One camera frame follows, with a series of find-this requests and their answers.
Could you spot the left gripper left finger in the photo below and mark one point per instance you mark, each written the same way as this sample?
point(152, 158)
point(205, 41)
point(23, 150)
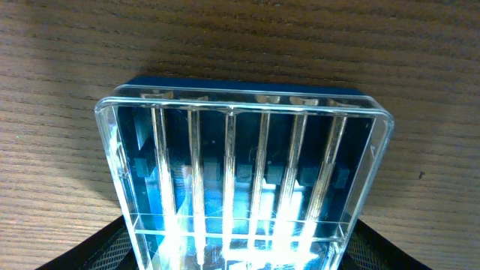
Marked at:
point(109, 248)

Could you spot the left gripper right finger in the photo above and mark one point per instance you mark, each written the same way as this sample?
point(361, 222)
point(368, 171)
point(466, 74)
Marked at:
point(367, 249)

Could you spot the blue precision screwdriver set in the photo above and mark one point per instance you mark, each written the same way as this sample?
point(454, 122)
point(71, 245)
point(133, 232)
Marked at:
point(238, 175)

